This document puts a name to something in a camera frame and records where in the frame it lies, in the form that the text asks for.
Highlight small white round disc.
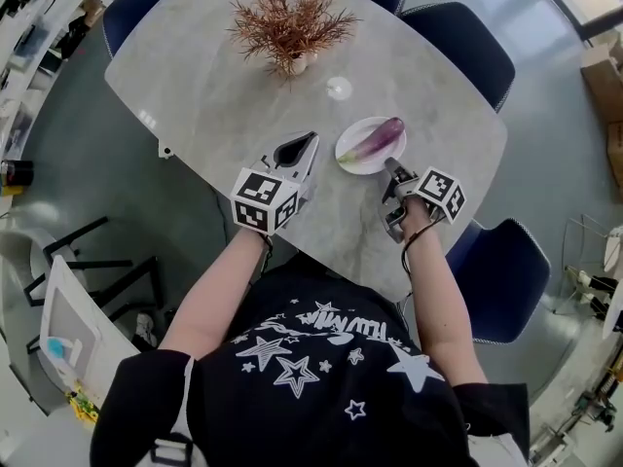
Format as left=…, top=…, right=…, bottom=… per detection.
left=326, top=76, right=353, bottom=100

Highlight person's right forearm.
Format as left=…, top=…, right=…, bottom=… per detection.
left=401, top=225, right=490, bottom=389

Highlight black metal stool frame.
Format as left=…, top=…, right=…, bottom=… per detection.
left=25, top=215, right=165, bottom=311

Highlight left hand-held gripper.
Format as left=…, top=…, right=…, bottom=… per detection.
left=230, top=130, right=321, bottom=236

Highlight brown cardboard boxes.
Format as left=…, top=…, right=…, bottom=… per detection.
left=579, top=45, right=623, bottom=190

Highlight small white plant pot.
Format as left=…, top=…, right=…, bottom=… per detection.
left=290, top=50, right=321, bottom=75

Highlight person's right hand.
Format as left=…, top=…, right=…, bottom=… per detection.
left=403, top=195, right=440, bottom=238

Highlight dried reddish-brown plant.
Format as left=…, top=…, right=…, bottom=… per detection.
left=227, top=0, right=362, bottom=80

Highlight white harness strap with buckle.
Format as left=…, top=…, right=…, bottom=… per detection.
left=144, top=429, right=197, bottom=467

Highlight white sneaker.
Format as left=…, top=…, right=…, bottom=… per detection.
left=135, top=311, right=160, bottom=348

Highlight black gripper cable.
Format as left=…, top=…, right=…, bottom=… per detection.
left=260, top=233, right=275, bottom=274

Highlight grey machine frame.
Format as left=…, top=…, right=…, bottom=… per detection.
left=527, top=346, right=623, bottom=467

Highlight dark blue chair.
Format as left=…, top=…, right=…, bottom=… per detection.
left=444, top=217, right=553, bottom=345
left=399, top=1, right=518, bottom=114
left=101, top=0, right=192, bottom=60

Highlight cluttered white shelf unit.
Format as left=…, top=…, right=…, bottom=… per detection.
left=0, top=0, right=106, bottom=161

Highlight black wrist cord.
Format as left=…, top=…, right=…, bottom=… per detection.
left=400, top=219, right=438, bottom=275

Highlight black star-print t-shirt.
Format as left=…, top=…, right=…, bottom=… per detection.
left=90, top=253, right=532, bottom=467

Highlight white round plate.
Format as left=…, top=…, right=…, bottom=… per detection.
left=334, top=116, right=409, bottom=176

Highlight yellow green toy pieces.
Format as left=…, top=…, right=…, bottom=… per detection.
left=64, top=387, right=100, bottom=423

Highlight white round seat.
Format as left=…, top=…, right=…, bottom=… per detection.
left=0, top=226, right=65, bottom=284

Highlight white tray table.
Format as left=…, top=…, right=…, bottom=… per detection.
left=37, top=254, right=143, bottom=394

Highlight purple eggplant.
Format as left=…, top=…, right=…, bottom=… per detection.
left=337, top=117, right=407, bottom=164

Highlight person's left forearm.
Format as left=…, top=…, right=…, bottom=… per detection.
left=159, top=222, right=275, bottom=360

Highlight metal wire rack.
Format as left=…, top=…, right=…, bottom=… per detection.
left=551, top=213, right=623, bottom=321

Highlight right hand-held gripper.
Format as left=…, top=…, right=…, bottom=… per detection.
left=381, top=158, right=467, bottom=244

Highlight thin black floor cable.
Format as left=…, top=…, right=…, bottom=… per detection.
left=207, top=181, right=232, bottom=243

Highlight white curved board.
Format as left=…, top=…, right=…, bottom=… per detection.
left=601, top=226, right=623, bottom=341

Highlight grey marble table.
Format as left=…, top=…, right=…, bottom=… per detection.
left=103, top=0, right=510, bottom=305

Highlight black cylindrical container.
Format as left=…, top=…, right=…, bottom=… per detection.
left=0, top=159, right=36, bottom=187

